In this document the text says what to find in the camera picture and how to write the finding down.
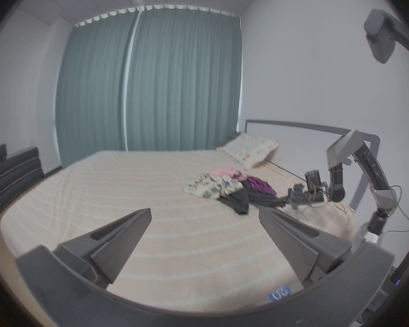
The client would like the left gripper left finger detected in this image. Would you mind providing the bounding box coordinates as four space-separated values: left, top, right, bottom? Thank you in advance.
55 208 153 289

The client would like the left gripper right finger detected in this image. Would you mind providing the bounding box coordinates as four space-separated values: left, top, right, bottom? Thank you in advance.
258 207 354 283

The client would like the black T-shirt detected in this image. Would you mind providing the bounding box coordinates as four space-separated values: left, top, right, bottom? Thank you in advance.
218 181 290 216

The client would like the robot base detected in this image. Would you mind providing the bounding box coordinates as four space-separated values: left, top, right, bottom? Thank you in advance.
353 222 379 248

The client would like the bed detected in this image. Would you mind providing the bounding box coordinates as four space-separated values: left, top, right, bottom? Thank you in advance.
0 119 381 314

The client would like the purple garment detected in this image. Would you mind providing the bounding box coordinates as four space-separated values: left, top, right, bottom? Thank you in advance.
246 177 277 197

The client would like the white printed pillow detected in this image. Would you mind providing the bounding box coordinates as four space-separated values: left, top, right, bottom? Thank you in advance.
218 132 281 170

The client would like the pink garment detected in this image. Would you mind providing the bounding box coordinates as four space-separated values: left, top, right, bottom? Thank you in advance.
209 167 243 180

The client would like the white printed garment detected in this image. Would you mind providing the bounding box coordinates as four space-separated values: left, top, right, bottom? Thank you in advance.
183 172 244 201

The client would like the black chest of drawers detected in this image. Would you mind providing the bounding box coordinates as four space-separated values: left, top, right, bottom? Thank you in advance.
0 144 45 229

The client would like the black cable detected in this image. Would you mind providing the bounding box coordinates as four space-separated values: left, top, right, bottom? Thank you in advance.
378 185 409 233

